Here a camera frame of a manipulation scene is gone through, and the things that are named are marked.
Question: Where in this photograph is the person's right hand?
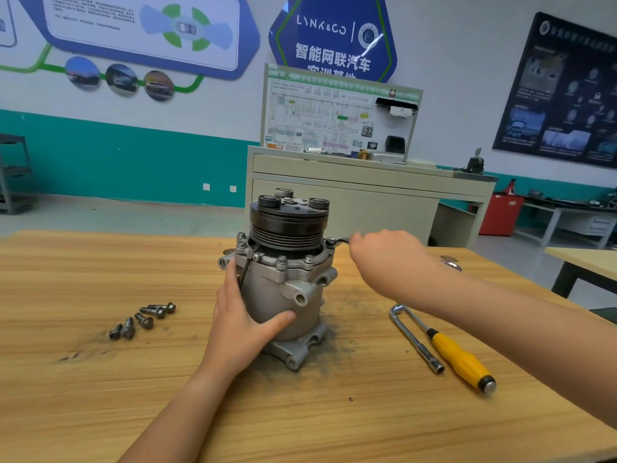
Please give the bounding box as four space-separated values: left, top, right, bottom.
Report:
348 229 456 305

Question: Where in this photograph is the person's left hand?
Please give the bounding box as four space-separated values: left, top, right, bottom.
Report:
195 260 298 384

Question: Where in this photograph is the silver combination wrench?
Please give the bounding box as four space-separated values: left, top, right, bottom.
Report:
326 236 463 273

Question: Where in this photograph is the grey metal compressor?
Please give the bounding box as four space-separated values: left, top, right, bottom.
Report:
220 188 339 372

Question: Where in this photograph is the person's right forearm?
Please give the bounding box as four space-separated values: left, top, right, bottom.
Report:
429 269 617 430

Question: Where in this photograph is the beige workbench cabinet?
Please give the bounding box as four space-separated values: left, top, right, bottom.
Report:
245 146 499 249

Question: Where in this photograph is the silver L-shaped socket wrench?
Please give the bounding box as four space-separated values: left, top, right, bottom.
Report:
389 304 447 375

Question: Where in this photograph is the red cabinet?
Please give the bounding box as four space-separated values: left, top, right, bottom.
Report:
479 192 526 237

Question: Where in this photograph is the white wiring display board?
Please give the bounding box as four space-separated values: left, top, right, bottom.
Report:
260 64 424 165

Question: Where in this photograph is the wooden side table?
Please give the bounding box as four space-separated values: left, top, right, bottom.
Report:
544 248 617 297

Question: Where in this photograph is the grey metal shelf cart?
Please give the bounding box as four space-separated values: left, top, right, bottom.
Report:
0 134 35 215

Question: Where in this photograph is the blue rounded infographic panel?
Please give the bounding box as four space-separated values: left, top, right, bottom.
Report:
17 0 262 81

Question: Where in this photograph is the yellow handled screwdriver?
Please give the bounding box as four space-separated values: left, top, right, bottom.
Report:
405 308 497 395

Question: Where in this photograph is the dark wall poster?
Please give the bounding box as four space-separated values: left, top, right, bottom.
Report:
492 12 617 170

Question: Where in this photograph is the blue hexagon wall sign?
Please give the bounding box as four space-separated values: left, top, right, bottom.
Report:
269 0 398 83

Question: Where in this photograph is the round photo wall decal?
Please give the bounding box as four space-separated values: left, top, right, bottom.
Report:
105 62 139 96
143 69 175 102
66 55 102 91

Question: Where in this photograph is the white infographic wall panel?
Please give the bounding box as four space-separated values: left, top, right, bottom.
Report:
0 0 19 49

